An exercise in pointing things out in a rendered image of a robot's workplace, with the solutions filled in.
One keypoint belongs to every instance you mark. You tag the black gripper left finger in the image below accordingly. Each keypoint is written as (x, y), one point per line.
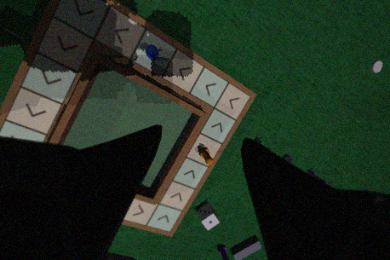
(93, 187)

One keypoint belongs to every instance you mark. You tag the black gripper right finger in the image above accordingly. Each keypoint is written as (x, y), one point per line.
(302, 218)

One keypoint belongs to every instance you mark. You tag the white die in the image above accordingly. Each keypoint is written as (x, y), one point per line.
(207, 216)

